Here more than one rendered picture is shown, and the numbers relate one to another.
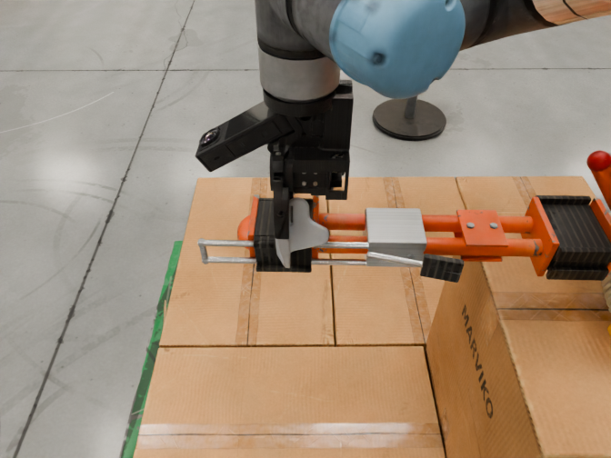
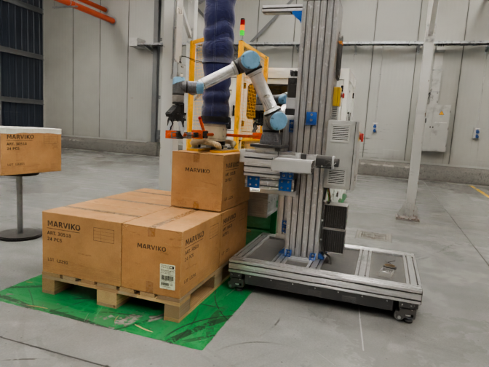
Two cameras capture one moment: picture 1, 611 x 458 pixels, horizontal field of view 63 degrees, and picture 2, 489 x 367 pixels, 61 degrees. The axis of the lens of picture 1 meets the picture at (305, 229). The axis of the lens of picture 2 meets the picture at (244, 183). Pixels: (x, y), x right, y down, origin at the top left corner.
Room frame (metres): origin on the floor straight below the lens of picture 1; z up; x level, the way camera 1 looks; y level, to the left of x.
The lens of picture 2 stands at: (-0.85, 2.40, 1.16)
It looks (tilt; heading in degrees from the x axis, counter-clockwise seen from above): 8 degrees down; 289
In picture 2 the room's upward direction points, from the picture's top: 3 degrees clockwise
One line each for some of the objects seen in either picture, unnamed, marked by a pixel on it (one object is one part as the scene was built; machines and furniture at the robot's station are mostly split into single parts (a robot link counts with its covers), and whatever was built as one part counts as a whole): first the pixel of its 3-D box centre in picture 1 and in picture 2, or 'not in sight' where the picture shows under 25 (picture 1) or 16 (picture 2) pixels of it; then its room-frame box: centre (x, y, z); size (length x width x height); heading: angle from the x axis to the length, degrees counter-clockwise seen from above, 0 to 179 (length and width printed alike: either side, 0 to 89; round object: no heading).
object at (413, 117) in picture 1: (417, 68); (20, 203); (2.36, -0.57, 0.31); 0.40 x 0.40 x 0.62
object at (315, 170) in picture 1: (307, 138); (177, 111); (0.43, 0.00, 1.22); 0.09 x 0.08 x 0.12; 88
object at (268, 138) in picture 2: not in sight; (270, 137); (-0.06, -0.44, 1.09); 0.15 x 0.15 x 0.10
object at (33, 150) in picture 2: not in sight; (18, 149); (2.36, -0.57, 0.82); 0.60 x 0.40 x 0.40; 82
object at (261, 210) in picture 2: not in sight; (228, 204); (0.41, -0.94, 0.48); 0.70 x 0.03 x 0.15; 0
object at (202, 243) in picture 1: (328, 261); (185, 135); (0.39, -0.03, 1.08); 0.31 x 0.03 x 0.05; 88
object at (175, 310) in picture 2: not in sight; (156, 266); (0.70, -0.27, 0.07); 1.20 x 1.00 x 0.14; 90
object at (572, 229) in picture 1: (568, 236); (199, 134); (0.43, -0.32, 1.08); 0.10 x 0.08 x 0.06; 178
